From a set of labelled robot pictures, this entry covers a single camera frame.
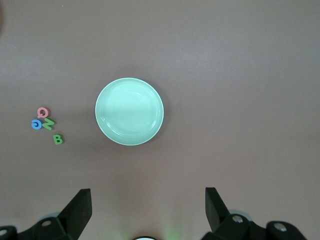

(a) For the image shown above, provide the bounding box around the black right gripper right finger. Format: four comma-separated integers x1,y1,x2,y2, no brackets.
201,186,312,240

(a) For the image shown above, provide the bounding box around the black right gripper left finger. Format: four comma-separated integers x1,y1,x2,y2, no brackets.
0,188,93,240

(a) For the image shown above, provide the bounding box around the green letter N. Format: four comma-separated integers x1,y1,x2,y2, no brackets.
41,118,56,131

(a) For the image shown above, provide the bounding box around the pink letter Q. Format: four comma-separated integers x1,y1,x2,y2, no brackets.
37,106,50,119

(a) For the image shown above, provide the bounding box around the light green plate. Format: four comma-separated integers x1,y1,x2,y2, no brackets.
94,77,165,147

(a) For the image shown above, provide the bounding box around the brown table cover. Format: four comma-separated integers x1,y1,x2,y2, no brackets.
0,0,320,240

